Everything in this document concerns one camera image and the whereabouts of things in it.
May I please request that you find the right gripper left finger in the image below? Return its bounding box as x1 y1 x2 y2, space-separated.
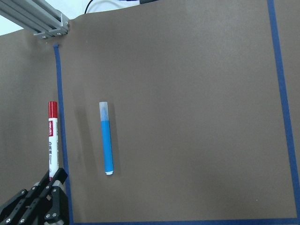
0 185 70 225

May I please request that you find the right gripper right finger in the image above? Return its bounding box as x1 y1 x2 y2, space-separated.
28 168 68 202

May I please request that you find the blue highlighter pen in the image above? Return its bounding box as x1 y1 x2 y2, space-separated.
99 102 114 175

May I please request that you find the aluminium frame post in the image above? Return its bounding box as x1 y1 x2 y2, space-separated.
0 0 69 39

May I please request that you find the red white marker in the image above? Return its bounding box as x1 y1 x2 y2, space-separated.
48 101 59 180

